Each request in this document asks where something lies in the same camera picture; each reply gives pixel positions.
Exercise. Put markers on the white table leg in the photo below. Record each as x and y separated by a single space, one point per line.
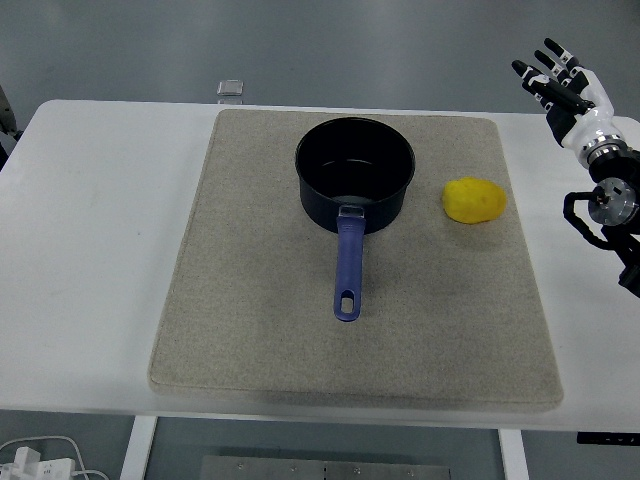
514 457
137 450

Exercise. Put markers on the white power strip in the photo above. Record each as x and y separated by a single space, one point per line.
37 467

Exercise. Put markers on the black table control panel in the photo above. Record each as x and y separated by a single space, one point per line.
607 438

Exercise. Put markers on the grey metal plate with screws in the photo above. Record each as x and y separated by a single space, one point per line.
325 469

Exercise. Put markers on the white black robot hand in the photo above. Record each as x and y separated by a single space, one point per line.
592 117

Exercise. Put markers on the beige fabric mat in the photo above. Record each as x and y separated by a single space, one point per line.
280 310

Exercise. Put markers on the dark equipment at table side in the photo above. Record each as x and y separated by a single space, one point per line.
6 120

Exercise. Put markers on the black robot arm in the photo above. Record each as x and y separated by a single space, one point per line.
612 200

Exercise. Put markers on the yellow potato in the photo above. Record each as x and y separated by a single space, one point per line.
474 201

